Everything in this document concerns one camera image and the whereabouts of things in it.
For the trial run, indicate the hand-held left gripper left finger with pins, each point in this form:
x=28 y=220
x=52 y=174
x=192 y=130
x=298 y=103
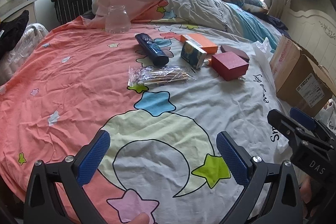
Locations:
x=94 y=158

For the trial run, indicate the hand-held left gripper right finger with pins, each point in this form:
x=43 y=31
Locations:
x=232 y=161

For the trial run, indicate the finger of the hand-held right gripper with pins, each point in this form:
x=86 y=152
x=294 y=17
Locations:
x=279 y=120
x=303 y=117

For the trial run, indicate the brown cardboard box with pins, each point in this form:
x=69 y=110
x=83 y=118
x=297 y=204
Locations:
x=296 y=74

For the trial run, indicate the maroon textured case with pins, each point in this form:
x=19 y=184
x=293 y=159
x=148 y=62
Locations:
x=231 y=48

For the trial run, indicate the orange tube with white cap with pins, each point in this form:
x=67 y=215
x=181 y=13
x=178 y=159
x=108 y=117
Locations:
x=208 y=62

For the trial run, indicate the starry blue tissue pack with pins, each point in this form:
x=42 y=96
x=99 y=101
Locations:
x=193 y=54

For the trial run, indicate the person's right hand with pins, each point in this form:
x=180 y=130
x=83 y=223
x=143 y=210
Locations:
x=305 y=188

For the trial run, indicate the white plastic bag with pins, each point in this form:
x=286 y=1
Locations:
x=262 y=56
x=282 y=144

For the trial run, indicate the red gift box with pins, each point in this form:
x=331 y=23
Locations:
x=228 y=65

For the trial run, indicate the star printed bedsheet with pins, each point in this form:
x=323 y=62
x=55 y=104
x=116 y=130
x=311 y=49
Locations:
x=78 y=82

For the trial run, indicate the cream carved headboard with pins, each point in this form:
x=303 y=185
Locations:
x=309 y=27

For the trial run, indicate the bag of cotton swabs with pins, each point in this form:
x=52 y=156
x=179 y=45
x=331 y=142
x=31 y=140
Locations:
x=157 y=76

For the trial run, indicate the orange carton box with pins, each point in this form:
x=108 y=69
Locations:
x=203 y=44

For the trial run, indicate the dark blue bottle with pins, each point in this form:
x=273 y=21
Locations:
x=151 y=48

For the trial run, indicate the dark floral pillow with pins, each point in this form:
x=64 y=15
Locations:
x=244 y=1

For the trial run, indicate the clear plastic bag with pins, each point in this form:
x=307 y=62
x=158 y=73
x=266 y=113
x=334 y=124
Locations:
x=26 y=43

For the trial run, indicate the grey and blue duvet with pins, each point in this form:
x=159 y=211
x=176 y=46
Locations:
x=199 y=8

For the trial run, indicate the clear glass jar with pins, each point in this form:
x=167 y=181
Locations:
x=118 y=20

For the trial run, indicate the black cloth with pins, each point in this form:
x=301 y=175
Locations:
x=13 y=29

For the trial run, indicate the cream side table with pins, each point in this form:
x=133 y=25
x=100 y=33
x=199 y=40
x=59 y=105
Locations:
x=15 y=7

